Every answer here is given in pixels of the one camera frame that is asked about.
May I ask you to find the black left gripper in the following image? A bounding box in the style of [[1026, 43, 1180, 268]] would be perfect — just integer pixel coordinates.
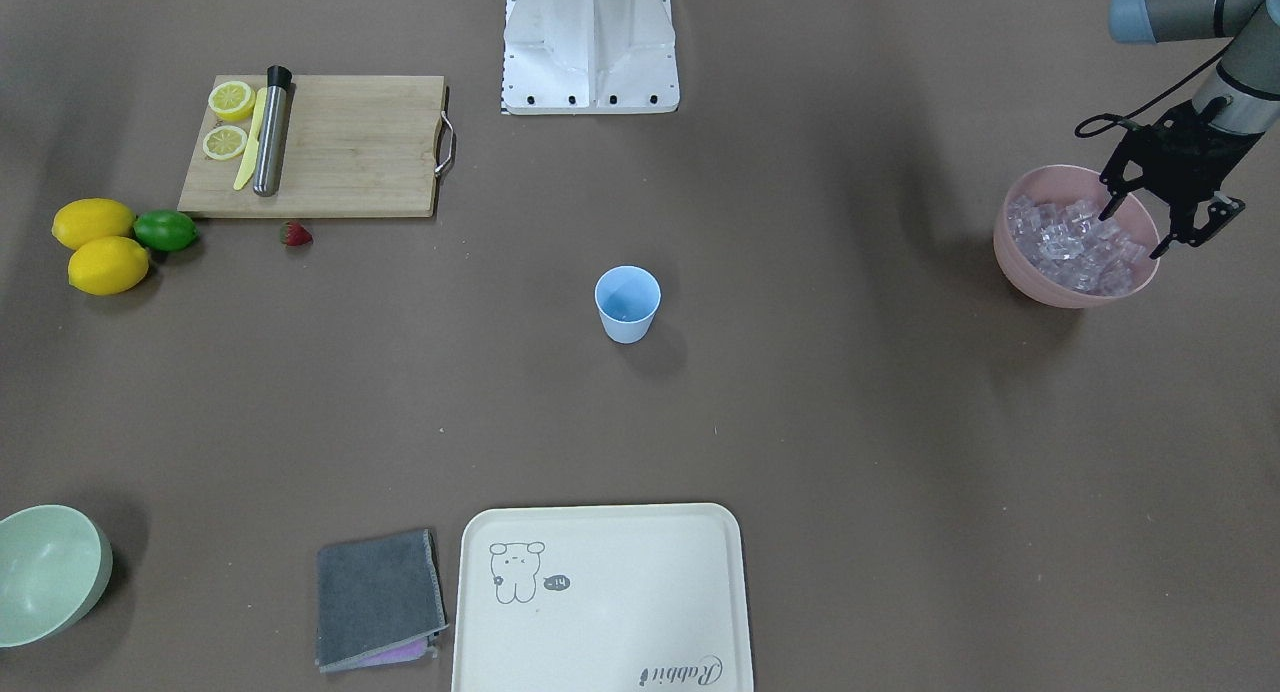
[[1098, 98, 1263, 260]]

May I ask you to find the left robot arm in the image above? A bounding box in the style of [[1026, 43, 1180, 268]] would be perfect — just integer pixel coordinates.
[[1098, 0, 1279, 258]]

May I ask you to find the clear ice cubes pile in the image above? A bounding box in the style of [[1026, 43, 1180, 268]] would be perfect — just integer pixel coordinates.
[[1004, 194, 1149, 297]]

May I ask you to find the light blue plastic cup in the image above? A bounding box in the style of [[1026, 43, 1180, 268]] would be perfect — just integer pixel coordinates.
[[594, 265, 662, 344]]

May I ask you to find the pink bowl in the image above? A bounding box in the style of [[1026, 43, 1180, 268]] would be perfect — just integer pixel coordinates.
[[993, 164, 1160, 310]]

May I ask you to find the cream rabbit tray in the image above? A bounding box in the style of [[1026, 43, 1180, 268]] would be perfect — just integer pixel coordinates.
[[451, 501, 755, 691]]

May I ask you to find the wooden cutting board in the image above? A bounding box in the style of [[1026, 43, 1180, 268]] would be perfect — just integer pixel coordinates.
[[177, 74, 454, 219]]

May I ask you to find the red strawberry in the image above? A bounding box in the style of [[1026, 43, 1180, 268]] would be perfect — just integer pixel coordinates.
[[278, 221, 314, 247]]

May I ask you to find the grey folded cloth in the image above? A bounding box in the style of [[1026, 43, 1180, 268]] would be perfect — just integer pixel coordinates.
[[315, 528, 448, 674]]

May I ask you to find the steel muddler rod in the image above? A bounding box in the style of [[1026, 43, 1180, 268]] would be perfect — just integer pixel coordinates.
[[252, 67, 293, 197]]

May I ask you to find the yellow plastic knife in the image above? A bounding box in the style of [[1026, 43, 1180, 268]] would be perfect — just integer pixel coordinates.
[[232, 87, 268, 191]]

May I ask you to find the lemon half upper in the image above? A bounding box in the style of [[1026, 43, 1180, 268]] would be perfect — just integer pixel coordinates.
[[207, 81, 257, 123]]

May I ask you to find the lemon half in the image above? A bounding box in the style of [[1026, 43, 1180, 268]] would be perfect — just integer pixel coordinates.
[[207, 81, 257, 123], [201, 124, 248, 162]]

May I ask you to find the lemon half lower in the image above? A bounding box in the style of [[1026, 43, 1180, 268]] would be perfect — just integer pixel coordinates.
[[201, 124, 248, 162]]

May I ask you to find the green lime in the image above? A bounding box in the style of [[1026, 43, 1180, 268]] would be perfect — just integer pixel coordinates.
[[132, 208, 198, 253]]

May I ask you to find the yellow lemon lower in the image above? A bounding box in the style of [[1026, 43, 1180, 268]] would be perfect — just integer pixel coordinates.
[[67, 237, 150, 295]]

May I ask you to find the yellow lemon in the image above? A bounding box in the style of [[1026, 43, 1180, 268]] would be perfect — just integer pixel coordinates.
[[50, 197, 136, 251], [67, 237, 150, 295]]

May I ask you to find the yellow lemon upper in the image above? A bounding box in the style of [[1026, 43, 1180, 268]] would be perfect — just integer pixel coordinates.
[[50, 197, 136, 251]]

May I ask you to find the mint green bowl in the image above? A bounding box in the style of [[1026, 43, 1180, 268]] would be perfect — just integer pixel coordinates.
[[1, 504, 114, 649]]

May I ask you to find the black camera cable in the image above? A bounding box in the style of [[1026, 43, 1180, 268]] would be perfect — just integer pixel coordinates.
[[1075, 42, 1239, 139]]

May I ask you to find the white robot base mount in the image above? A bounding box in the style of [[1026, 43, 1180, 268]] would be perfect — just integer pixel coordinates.
[[500, 0, 681, 115]]

